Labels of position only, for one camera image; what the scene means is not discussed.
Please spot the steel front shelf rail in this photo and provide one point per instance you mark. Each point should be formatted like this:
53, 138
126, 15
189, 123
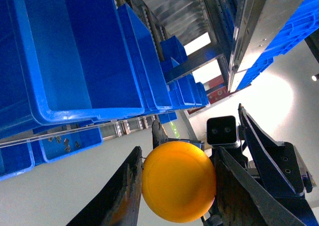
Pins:
109, 130

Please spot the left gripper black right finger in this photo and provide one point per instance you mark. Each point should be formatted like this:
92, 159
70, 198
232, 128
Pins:
242, 201

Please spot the small dark metal parts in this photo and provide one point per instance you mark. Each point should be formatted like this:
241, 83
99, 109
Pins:
64, 144

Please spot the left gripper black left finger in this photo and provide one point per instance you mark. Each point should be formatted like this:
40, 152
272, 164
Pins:
118, 203

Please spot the yellow mushroom push button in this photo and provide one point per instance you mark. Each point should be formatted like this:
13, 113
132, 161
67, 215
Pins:
178, 182

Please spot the small blue bins stack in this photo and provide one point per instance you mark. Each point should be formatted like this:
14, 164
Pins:
184, 93

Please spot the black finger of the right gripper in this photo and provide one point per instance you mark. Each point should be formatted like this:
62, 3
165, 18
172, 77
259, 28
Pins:
159, 135

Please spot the overhead blue bin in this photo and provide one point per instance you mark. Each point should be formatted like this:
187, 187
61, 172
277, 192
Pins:
302, 24

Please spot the lower middle right blue bin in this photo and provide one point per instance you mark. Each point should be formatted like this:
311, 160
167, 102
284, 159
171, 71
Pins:
16, 160

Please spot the empty upper blue bin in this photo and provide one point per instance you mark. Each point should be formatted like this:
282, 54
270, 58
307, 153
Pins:
63, 61

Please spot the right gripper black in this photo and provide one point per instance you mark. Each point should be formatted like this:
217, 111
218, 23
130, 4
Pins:
278, 169

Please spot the upper far right blue bin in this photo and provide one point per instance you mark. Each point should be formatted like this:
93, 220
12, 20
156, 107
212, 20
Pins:
145, 61

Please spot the lower far right blue bin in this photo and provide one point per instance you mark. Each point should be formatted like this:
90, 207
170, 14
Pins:
88, 139

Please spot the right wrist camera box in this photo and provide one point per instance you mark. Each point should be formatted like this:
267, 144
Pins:
222, 132

